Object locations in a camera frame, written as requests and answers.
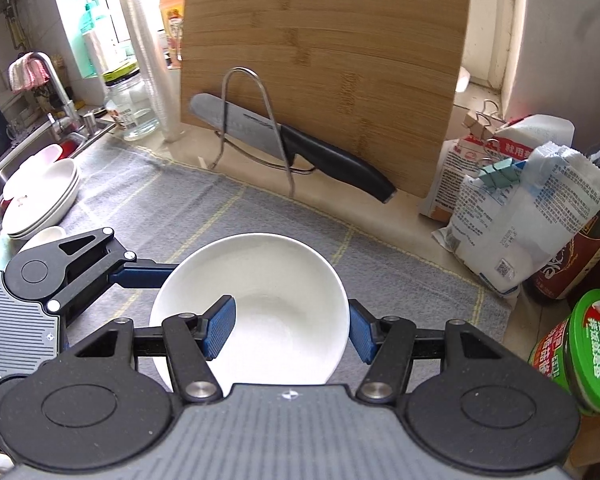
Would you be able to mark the green lid sauce jar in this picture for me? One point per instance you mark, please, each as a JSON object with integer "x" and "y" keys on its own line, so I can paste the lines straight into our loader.
{"x": 590, "y": 355}

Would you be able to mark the steel kitchen sink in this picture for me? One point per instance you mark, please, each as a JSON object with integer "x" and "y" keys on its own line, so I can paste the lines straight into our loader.
{"x": 10, "y": 165}

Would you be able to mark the white plastic colander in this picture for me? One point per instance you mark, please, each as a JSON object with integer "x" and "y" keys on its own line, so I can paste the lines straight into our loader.
{"x": 42, "y": 156}

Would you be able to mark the red white printed bag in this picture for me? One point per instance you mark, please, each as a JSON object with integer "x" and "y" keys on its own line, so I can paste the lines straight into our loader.
{"x": 445, "y": 180}

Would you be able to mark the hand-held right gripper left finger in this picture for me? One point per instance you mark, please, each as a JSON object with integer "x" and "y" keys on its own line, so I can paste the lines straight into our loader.
{"x": 220, "y": 327}

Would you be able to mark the clear cling film roll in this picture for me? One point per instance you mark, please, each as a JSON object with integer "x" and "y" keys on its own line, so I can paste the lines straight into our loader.
{"x": 150, "y": 60}

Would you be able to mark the glass jar with yellow lid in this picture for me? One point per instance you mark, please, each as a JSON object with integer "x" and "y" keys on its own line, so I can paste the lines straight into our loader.
{"x": 130, "y": 105}

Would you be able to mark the steel kitchen faucet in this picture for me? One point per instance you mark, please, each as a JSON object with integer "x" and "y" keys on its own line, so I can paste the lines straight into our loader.
{"x": 55, "y": 80}

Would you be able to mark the mint binder clip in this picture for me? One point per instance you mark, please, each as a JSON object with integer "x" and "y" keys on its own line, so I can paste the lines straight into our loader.
{"x": 500, "y": 172}

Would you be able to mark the tan binder clip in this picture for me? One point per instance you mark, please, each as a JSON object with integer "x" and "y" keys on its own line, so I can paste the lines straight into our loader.
{"x": 480, "y": 120}

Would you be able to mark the white blue printed bag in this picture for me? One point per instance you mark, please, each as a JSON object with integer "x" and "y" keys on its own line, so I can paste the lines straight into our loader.
{"x": 530, "y": 230}

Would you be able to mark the grey blue checked towel mat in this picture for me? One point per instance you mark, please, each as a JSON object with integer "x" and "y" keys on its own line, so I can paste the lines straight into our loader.
{"x": 380, "y": 270}

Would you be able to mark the white floral bowl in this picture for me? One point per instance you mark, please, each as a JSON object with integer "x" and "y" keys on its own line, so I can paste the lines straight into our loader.
{"x": 42, "y": 237}
{"x": 275, "y": 310}

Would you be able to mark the orange cooking oil bottle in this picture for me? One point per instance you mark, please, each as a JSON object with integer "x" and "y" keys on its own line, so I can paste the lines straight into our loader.
{"x": 172, "y": 10}

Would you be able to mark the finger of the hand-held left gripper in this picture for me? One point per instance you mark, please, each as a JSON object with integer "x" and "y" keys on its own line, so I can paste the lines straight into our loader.
{"x": 140, "y": 276}

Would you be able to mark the bamboo cutting board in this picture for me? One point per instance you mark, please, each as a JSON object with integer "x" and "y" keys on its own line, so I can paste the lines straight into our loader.
{"x": 330, "y": 60}

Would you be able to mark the green detergent bottle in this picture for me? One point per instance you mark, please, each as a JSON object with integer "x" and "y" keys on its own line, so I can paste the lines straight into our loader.
{"x": 87, "y": 30}

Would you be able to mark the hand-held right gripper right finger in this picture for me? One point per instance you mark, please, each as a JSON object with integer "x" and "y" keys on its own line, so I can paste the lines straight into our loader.
{"x": 360, "y": 332}

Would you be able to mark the dark soy sauce bottle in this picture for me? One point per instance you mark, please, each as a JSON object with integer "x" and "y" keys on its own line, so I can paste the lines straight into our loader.
{"x": 595, "y": 240}

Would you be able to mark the white fruit print plate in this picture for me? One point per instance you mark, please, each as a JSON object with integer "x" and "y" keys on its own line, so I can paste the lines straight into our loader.
{"x": 55, "y": 225}
{"x": 68, "y": 205}
{"x": 35, "y": 185}

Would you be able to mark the pink dish cloth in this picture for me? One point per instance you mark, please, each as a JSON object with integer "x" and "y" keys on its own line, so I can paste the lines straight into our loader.
{"x": 27, "y": 72}

